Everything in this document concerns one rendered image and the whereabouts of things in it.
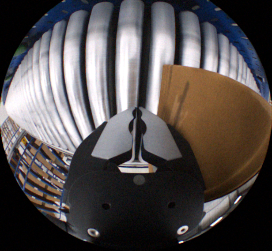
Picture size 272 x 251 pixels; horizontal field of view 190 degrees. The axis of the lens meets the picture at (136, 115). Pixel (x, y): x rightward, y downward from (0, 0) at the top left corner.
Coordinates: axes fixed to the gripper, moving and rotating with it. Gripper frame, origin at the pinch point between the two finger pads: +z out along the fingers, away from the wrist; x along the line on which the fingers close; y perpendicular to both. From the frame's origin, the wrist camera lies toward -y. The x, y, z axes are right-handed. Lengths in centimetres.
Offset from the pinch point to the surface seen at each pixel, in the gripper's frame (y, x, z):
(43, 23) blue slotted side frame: -25.9, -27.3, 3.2
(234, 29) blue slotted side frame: -25.9, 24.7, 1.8
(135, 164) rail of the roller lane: 29.4, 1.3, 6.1
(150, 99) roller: 1.0, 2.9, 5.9
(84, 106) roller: 3.4, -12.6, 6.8
